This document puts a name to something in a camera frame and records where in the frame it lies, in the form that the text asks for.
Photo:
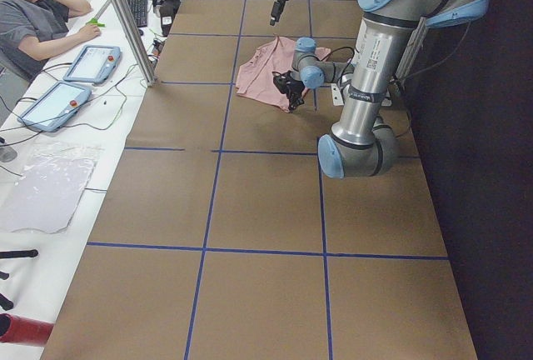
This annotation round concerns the blue teach pendant near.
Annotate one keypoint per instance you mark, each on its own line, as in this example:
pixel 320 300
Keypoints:
pixel 55 107

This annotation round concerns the blue teach pendant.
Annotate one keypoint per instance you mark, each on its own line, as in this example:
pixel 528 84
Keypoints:
pixel 94 64
pixel 55 107

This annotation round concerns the brown paper table cover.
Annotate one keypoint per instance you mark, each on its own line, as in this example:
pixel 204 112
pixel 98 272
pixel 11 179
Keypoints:
pixel 220 238

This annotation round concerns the seated person grey shirt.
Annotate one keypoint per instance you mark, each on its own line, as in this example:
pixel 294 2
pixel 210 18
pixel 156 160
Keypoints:
pixel 34 31

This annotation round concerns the clear plastic bag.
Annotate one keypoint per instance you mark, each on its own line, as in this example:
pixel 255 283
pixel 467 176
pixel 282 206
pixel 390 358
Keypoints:
pixel 46 196

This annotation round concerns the blue teach pendant far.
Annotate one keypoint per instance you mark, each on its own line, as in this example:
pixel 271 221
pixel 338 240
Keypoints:
pixel 94 64

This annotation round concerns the red cylinder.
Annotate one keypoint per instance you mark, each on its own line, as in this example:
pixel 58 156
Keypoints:
pixel 25 331

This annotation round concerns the pink Snoopy t-shirt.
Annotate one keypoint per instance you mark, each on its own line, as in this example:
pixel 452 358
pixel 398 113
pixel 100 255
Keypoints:
pixel 255 78

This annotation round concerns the aluminium frame post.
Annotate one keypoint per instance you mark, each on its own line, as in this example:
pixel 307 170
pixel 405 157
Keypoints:
pixel 133 37

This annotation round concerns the black keyboard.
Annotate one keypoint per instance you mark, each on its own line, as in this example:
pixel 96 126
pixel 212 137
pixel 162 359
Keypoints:
pixel 139 8

